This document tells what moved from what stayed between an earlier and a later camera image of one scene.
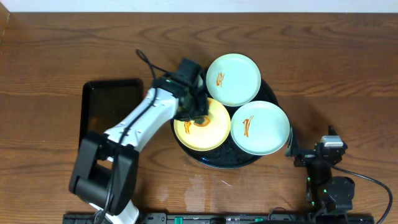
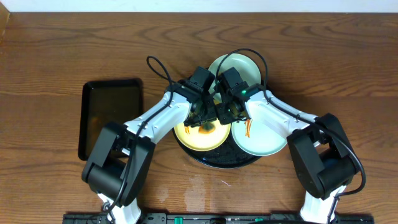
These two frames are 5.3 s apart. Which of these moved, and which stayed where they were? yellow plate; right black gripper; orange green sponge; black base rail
Moved: right black gripper; orange green sponge
Stayed: yellow plate; black base rail
